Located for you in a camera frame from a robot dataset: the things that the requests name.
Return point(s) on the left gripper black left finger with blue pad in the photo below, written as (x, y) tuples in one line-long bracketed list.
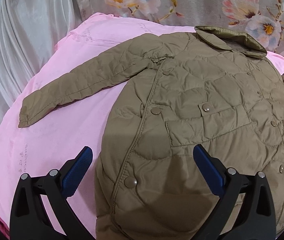
[(40, 209)]

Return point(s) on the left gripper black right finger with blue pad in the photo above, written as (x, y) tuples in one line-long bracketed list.
[(256, 218)]

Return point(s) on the olive quilted puffer jacket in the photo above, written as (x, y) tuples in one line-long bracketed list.
[(214, 87)]

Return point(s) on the pink quilt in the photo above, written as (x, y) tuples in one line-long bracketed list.
[(62, 134)]

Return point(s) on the white satin curtain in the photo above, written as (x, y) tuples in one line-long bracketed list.
[(29, 32)]

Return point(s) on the grey floral bed sheet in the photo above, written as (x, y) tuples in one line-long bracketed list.
[(262, 19)]

